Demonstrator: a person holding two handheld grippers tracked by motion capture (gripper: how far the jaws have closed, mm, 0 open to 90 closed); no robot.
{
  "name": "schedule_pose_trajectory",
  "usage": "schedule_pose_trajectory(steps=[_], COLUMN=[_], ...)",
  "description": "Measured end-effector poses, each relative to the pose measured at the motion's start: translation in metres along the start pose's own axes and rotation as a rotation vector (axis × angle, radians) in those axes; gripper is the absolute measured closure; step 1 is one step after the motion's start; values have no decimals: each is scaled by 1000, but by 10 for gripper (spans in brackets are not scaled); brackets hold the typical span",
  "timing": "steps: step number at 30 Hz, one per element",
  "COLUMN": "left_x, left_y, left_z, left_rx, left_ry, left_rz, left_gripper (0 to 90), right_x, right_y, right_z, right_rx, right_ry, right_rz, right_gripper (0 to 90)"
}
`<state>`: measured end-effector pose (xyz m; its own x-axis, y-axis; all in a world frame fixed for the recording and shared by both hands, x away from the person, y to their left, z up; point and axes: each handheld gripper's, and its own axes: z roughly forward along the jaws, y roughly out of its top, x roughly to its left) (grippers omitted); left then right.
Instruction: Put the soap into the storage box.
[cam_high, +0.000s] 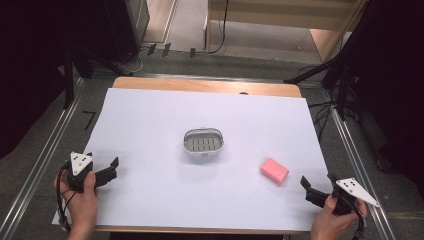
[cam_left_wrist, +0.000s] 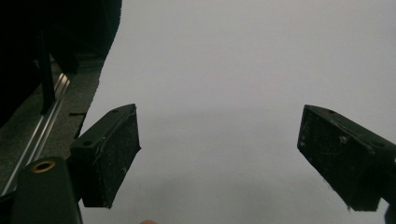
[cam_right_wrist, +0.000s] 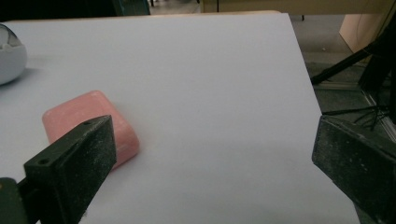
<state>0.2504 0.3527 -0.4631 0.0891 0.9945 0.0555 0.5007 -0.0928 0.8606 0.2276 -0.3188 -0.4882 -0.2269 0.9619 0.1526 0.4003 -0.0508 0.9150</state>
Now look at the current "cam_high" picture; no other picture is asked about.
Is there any person's right hand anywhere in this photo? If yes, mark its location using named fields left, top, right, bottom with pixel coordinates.
left=310, top=194, right=369, bottom=240

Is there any grey soap dish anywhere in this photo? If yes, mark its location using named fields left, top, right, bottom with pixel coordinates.
left=182, top=127, right=225, bottom=157

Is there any white floor cable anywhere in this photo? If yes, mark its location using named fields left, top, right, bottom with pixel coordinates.
left=114, top=46, right=149, bottom=76

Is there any person's left hand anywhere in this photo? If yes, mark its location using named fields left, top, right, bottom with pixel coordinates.
left=53, top=170, right=100, bottom=234

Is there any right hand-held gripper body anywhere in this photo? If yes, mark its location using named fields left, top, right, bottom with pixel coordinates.
left=327, top=171, right=381, bottom=216

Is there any black metal stand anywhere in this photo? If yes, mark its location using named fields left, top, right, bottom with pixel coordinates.
left=61, top=41, right=134, bottom=110
left=283, top=49, right=359, bottom=122

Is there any pink soap bar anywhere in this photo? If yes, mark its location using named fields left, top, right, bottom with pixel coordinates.
left=259, top=157, right=290, bottom=186

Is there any bundle of black floor cables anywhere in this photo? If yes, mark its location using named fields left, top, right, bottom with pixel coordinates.
left=308, top=98, right=338, bottom=141

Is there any black hanging cable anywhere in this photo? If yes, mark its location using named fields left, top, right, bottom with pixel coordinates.
left=208, top=0, right=230, bottom=55

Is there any metal floor rail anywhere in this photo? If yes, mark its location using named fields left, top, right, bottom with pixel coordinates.
left=329, top=108, right=398, bottom=240
left=0, top=77, right=86, bottom=240

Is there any white paper sheet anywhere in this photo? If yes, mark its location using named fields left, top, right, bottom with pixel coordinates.
left=51, top=87, right=334, bottom=232

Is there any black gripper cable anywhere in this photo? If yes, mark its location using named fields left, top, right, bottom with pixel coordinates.
left=55, top=160, right=77, bottom=234
left=346, top=196, right=366, bottom=240

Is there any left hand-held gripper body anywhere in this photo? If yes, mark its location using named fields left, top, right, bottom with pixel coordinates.
left=66, top=151, right=98, bottom=194

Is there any dark cabinet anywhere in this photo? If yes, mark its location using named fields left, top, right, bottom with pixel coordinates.
left=103, top=0, right=151, bottom=59

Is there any light wooden furniture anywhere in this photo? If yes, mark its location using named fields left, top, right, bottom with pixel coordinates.
left=203, top=0, right=369, bottom=64

